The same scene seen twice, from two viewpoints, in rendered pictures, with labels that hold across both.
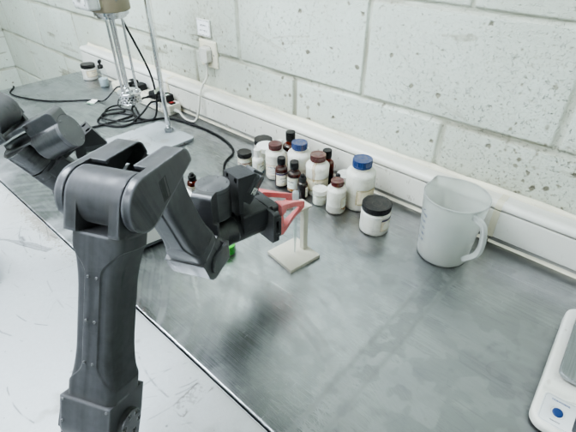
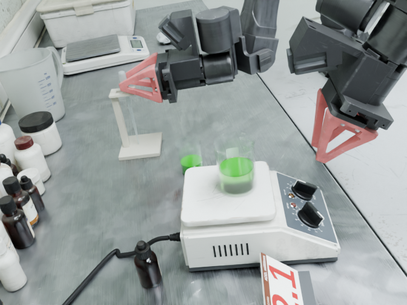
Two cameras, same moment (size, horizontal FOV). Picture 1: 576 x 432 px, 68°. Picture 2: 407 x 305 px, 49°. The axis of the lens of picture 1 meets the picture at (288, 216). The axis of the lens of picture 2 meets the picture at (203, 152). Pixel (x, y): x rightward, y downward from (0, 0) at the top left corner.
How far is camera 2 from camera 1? 133 cm
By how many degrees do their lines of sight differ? 101
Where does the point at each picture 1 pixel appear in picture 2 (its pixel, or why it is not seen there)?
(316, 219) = (70, 174)
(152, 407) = not seen: hidden behind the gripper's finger
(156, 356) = (307, 114)
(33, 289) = not seen: outside the picture
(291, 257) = (147, 140)
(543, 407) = (140, 51)
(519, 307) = (71, 85)
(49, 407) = (392, 108)
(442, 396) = not seen: hidden behind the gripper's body
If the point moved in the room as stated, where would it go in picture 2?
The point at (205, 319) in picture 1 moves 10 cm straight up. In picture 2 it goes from (258, 124) to (255, 79)
